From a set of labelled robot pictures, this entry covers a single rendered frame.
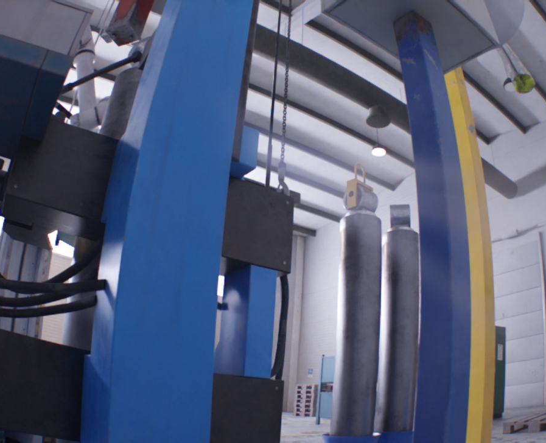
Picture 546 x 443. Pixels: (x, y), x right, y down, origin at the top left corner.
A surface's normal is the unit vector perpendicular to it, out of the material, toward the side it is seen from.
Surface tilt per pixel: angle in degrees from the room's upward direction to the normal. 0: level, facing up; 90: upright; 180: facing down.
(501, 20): 154
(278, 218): 90
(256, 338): 90
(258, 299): 90
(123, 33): 180
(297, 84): 173
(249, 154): 90
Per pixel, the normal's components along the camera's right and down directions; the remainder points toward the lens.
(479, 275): -0.82, -0.25
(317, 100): 0.01, 0.89
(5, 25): 0.57, -0.27
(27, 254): 0.95, -0.07
